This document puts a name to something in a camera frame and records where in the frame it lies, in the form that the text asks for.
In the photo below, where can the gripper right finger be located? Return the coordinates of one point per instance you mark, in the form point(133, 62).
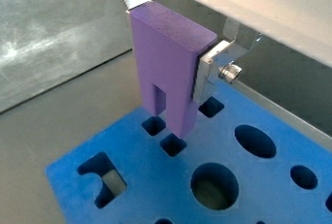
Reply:
point(216, 63)

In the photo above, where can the purple double-square block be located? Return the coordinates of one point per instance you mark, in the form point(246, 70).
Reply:
point(169, 41)

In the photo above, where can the blue shape-sorter board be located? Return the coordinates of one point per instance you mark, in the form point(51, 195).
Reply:
point(252, 166)

